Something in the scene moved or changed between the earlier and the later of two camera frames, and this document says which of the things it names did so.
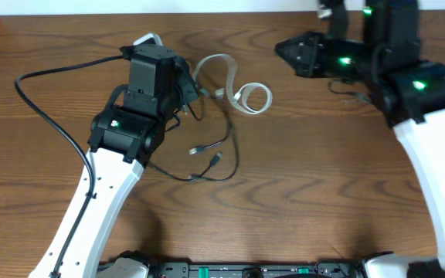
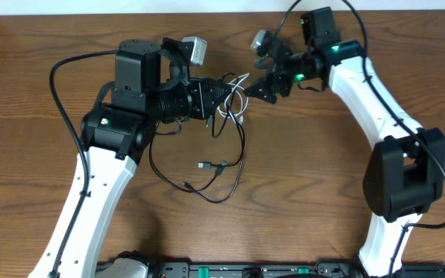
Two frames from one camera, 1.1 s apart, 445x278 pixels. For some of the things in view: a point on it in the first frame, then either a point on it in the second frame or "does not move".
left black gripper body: [185, 90] -> [198, 97]
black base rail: [256, 269] does not move
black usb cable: [219, 93] -> [214, 135]
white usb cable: [233, 89] -> [240, 116]
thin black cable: [218, 157] -> [186, 184]
